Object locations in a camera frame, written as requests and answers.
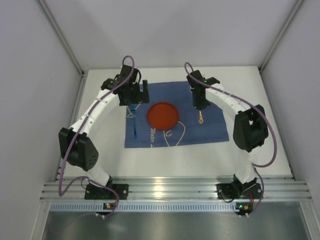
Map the blue handled utensil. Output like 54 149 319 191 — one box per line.
130 104 138 139

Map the gold spoon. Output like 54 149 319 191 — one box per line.
198 110 204 124

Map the blue cloth placemat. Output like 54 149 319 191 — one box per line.
124 81 229 149

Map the red plate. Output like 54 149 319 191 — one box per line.
146 102 179 131

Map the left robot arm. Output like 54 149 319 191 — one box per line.
58 64 150 188

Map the left frame post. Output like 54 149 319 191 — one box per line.
34 0 85 76

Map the frame post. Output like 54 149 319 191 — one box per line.
34 0 85 76
258 0 307 73

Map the right frame post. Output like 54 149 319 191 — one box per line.
258 0 307 73

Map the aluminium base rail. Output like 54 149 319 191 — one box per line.
40 177 312 202

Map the perforated cable duct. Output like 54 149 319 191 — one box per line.
50 202 252 213

